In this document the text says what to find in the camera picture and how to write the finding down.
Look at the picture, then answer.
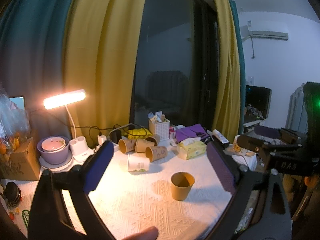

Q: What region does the purple cloth bag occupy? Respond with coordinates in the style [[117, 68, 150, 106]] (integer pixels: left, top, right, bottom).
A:
[[176, 124, 209, 142]]

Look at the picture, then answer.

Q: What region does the plain kraft lying cup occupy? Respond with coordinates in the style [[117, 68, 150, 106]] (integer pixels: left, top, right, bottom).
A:
[[135, 139, 155, 153]]

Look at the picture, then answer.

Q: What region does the yellow curtain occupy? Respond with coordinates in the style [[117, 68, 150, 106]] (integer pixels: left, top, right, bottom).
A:
[[63, 0, 145, 145], [213, 0, 240, 141]]

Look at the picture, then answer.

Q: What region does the white phone charger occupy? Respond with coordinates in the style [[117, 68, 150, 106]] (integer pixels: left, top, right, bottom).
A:
[[97, 132, 107, 146]]

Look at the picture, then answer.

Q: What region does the white power strip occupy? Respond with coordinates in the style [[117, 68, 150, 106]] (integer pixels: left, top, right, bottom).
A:
[[110, 141, 119, 152]]

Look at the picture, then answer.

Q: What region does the operator hand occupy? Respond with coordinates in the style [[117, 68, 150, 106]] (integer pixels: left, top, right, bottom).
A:
[[123, 226, 159, 240]]

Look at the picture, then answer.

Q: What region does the yellow green tissue pack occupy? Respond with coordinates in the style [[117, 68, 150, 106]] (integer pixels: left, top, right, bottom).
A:
[[176, 137, 207, 160]]

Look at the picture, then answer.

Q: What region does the yellow plastic bag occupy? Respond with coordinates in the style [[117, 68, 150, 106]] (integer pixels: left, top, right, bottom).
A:
[[127, 128, 153, 139]]

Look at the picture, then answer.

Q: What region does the yellow curtain right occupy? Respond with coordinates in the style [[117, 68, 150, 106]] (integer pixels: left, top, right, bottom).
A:
[[213, 0, 240, 141]]

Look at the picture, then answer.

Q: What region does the front floral brown paper cup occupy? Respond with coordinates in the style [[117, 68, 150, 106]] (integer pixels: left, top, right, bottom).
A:
[[145, 146, 168, 162]]

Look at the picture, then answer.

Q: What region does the white tube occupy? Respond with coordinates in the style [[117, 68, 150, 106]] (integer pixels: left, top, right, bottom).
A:
[[212, 129, 229, 145]]

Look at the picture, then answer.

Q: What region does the black monitor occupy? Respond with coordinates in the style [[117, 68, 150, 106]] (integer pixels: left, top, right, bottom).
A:
[[245, 85, 272, 122]]

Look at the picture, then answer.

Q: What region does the floral brown paper cup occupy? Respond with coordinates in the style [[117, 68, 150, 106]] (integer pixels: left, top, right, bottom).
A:
[[145, 146, 168, 162], [119, 139, 136, 154]]

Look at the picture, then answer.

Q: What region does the back brown paper cup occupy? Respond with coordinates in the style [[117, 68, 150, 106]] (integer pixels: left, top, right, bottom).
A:
[[145, 134, 161, 146]]

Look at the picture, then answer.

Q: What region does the teal curtain left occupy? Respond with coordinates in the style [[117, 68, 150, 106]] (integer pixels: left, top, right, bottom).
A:
[[1, 0, 72, 138]]

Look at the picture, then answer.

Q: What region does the white tablecloth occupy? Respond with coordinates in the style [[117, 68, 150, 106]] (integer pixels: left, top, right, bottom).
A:
[[0, 134, 258, 240]]

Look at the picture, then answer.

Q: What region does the left floral brown paper cup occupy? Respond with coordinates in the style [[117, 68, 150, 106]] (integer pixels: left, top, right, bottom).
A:
[[119, 139, 136, 154]]

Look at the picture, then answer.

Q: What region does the plain brown paper cup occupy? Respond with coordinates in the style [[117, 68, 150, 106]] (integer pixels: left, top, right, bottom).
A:
[[171, 172, 195, 201]]

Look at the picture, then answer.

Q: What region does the white perforated plastic basket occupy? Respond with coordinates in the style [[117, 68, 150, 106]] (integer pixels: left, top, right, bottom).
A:
[[148, 111, 170, 140]]

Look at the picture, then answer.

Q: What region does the white air conditioner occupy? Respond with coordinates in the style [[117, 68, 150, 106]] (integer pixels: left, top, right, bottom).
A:
[[240, 25, 289, 41]]

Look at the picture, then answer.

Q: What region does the white bear mug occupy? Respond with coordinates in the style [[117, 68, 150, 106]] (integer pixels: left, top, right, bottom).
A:
[[233, 135, 246, 156]]

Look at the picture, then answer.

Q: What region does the white printed paper cup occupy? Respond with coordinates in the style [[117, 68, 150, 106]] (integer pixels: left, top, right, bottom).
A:
[[127, 154, 150, 172]]

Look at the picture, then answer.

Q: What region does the purple bowl stack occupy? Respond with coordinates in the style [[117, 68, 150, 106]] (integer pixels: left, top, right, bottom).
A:
[[37, 136, 73, 172]]

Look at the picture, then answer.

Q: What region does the yellow curtain left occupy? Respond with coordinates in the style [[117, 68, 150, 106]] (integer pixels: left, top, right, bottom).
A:
[[63, 0, 145, 145]]

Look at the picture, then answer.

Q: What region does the brown cardboard box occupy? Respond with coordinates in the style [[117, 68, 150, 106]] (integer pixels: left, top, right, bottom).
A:
[[1, 137, 40, 181]]

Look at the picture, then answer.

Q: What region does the white desk lamp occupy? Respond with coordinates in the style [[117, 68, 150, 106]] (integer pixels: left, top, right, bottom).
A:
[[43, 89, 93, 163]]

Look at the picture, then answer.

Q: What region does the black box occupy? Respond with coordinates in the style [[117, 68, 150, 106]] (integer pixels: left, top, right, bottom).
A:
[[212, 135, 230, 150]]

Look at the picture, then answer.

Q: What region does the pink small box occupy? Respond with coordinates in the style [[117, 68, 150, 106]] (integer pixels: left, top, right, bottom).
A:
[[169, 126, 176, 139]]

